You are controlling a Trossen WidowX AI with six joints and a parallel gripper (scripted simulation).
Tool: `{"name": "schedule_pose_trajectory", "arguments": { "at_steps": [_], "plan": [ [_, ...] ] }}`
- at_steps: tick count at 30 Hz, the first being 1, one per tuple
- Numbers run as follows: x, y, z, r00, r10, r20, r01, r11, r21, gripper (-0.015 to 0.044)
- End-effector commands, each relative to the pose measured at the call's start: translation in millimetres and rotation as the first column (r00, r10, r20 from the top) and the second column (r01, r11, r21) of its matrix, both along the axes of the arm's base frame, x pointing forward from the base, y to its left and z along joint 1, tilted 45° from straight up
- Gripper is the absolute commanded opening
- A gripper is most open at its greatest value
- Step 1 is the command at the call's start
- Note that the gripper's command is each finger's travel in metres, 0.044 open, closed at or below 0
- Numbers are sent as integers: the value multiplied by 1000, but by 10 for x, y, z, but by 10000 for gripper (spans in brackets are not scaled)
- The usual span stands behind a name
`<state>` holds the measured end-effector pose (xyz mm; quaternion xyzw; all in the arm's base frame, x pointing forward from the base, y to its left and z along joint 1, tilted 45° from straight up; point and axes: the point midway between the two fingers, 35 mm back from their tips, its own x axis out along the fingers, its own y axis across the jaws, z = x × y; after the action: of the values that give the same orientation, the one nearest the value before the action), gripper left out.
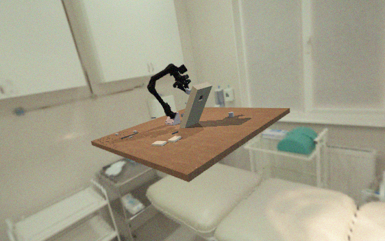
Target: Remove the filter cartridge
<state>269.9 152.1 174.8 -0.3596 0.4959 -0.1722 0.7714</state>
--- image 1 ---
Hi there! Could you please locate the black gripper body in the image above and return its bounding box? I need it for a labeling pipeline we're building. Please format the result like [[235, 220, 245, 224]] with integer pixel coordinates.
[[173, 75, 191, 88]]

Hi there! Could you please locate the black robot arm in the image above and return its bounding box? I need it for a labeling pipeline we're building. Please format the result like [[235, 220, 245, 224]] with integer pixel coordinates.
[[147, 64, 189, 118]]

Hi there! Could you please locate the cream rectangular block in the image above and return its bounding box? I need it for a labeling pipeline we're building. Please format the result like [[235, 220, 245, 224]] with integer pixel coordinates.
[[152, 141, 166, 146], [168, 136, 182, 142]]

